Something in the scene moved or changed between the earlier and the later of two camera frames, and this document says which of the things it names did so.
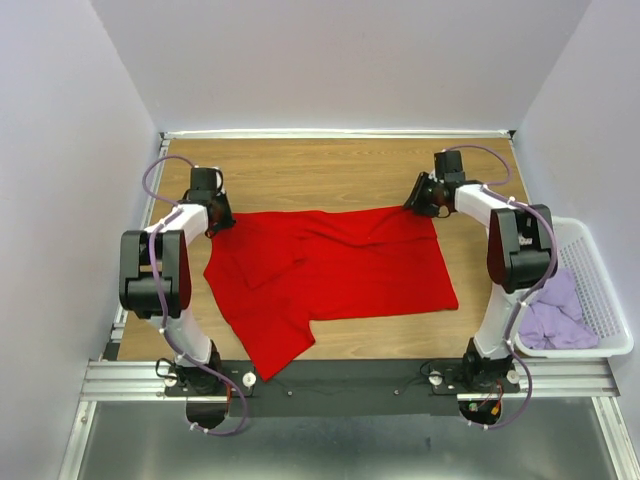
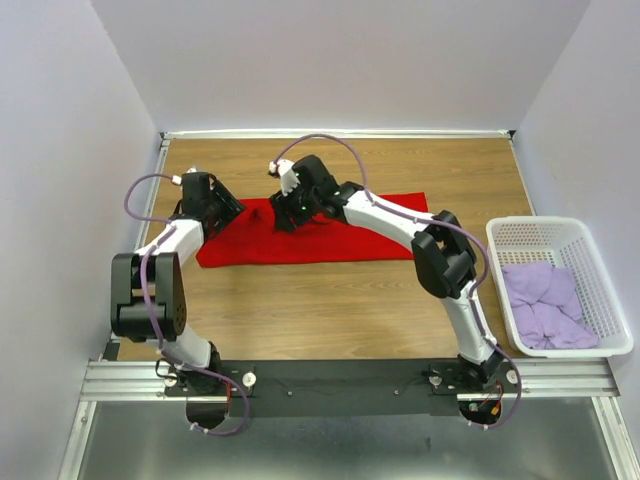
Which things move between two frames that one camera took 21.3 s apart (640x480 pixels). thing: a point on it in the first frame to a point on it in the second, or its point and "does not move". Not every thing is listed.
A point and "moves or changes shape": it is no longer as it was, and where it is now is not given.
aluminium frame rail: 590,380 does not move
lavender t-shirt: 555,318 does not move
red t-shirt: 278,271 moves or changes shape
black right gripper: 415,197 to 280,221
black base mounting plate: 394,387 does not move
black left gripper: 228,221 does not move
